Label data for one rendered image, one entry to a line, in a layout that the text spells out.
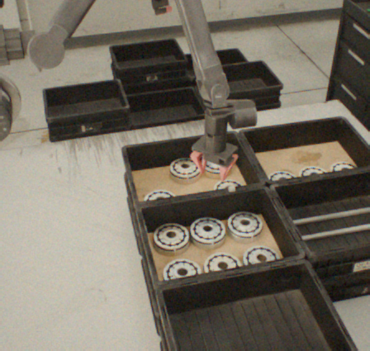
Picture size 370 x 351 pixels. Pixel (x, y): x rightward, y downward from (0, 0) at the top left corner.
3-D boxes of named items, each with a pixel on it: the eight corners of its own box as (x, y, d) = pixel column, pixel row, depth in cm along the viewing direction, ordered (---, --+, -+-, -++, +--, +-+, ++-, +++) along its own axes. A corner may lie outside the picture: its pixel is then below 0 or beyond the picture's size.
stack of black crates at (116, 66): (122, 138, 317) (116, 68, 290) (114, 111, 340) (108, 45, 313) (188, 127, 326) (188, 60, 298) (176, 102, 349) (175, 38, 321)
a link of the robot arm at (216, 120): (202, 104, 133) (209, 116, 129) (229, 101, 135) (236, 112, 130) (201, 127, 137) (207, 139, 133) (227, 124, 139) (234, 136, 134)
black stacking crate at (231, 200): (156, 316, 138) (154, 287, 131) (138, 235, 161) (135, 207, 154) (301, 287, 146) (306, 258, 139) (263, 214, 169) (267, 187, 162)
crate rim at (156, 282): (154, 292, 132) (154, 286, 131) (135, 211, 155) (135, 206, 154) (306, 263, 140) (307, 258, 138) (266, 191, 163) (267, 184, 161)
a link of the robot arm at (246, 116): (201, 82, 135) (211, 85, 127) (244, 78, 138) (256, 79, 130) (205, 129, 138) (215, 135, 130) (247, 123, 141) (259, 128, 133)
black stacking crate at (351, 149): (263, 213, 169) (268, 185, 162) (235, 158, 192) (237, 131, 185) (378, 194, 176) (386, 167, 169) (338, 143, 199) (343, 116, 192)
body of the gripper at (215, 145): (203, 140, 144) (204, 116, 139) (237, 152, 140) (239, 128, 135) (191, 152, 139) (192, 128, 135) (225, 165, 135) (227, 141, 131)
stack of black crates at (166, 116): (135, 179, 287) (131, 125, 266) (125, 147, 310) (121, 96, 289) (207, 167, 295) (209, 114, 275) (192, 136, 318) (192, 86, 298)
